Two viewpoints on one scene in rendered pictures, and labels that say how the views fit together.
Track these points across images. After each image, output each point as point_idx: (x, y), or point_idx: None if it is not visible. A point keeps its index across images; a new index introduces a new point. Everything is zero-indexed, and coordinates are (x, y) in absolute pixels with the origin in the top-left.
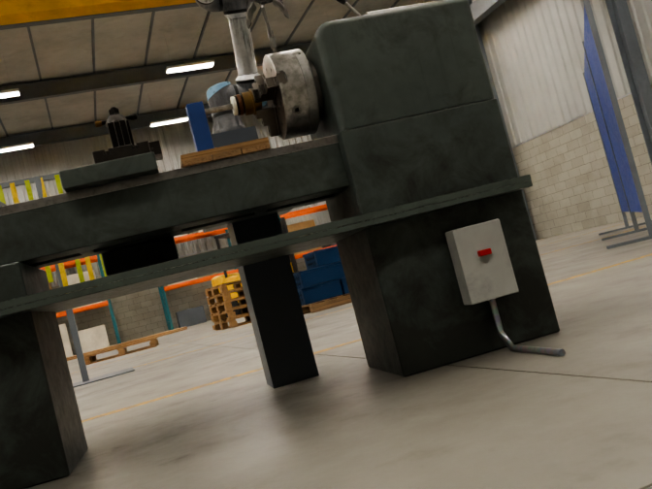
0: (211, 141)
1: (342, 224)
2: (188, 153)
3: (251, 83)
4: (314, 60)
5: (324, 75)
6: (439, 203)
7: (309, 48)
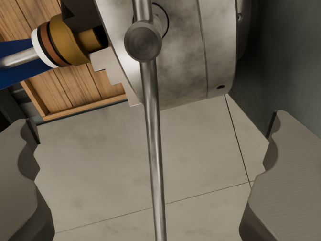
0: (44, 71)
1: None
2: (51, 118)
3: (61, 0)
4: (247, 74)
5: (235, 101)
6: None
7: (265, 63)
